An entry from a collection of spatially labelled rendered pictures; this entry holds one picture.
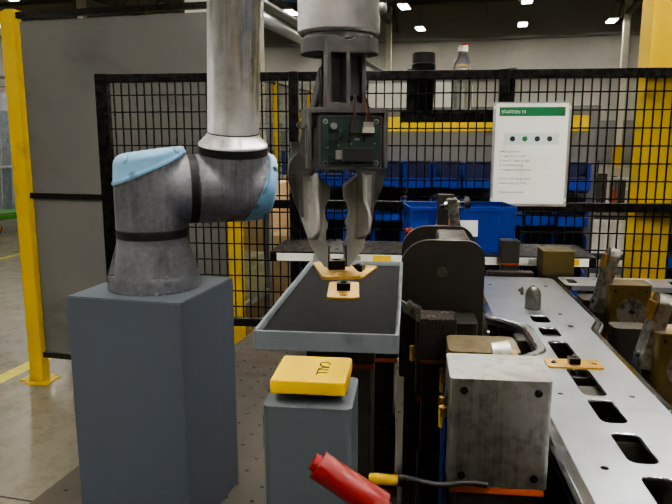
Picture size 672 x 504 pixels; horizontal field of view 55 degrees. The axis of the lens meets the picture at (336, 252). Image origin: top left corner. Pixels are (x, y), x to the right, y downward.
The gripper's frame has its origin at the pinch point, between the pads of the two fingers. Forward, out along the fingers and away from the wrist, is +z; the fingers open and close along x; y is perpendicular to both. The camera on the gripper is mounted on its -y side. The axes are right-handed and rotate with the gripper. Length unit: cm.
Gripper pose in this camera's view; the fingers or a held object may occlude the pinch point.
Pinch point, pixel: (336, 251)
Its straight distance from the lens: 64.3
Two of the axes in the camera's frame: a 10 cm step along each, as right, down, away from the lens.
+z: 0.0, 9.8, 1.7
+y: 1.5, 1.7, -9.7
